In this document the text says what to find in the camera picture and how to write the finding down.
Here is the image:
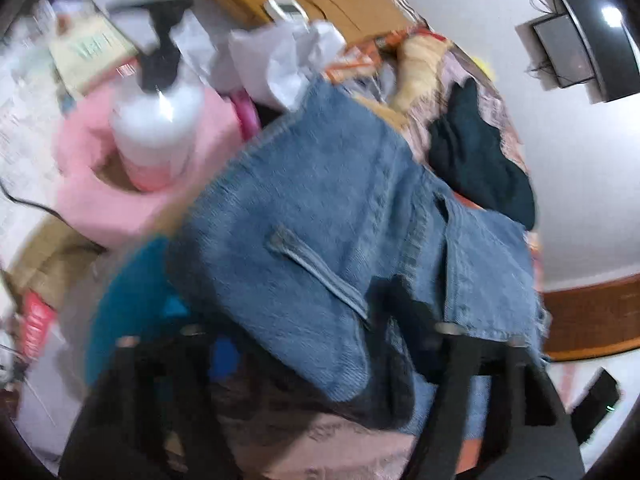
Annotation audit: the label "red packet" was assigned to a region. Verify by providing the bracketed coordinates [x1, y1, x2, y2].
[19, 290, 59, 362]

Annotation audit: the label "thin black cord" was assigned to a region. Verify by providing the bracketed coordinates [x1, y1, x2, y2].
[0, 180, 103, 252]

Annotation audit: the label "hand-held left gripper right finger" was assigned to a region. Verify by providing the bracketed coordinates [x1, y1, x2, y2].
[415, 322, 586, 480]

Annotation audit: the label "pink cloth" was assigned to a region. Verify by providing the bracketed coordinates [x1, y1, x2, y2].
[52, 87, 251, 251]

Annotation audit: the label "black folded garment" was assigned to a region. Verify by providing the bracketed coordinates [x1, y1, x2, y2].
[427, 77, 537, 231]

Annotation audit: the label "black wall television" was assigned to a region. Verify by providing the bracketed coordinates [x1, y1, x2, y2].
[552, 0, 640, 106]

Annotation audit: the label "pile of papers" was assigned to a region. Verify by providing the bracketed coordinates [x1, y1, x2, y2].
[0, 0, 63, 266]

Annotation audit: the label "white pump bottle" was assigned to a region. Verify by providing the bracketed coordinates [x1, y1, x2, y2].
[85, 0, 207, 194]

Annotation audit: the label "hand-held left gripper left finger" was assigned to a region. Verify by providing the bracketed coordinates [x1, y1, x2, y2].
[60, 325, 242, 480]

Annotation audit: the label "blue denim pants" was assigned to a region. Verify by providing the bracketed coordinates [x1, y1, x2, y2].
[165, 80, 551, 441]

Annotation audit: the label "white remote control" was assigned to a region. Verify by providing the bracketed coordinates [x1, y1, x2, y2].
[264, 0, 310, 24]

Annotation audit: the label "yellowish booklet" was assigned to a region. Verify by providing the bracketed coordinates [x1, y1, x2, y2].
[49, 14, 137, 97]

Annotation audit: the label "crumpled white plastic bag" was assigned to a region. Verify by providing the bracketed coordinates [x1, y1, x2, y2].
[229, 20, 347, 114]

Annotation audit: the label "teal cloth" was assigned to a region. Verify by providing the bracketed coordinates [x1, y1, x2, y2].
[85, 237, 241, 387]

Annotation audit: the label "small black wall monitor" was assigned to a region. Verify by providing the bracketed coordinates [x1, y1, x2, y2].
[530, 12, 596, 90]

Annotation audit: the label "wooden overhead cabinet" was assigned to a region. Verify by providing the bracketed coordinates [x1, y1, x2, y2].
[541, 274, 640, 362]

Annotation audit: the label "printed bedspread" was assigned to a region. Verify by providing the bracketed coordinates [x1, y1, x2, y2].
[225, 27, 551, 480]

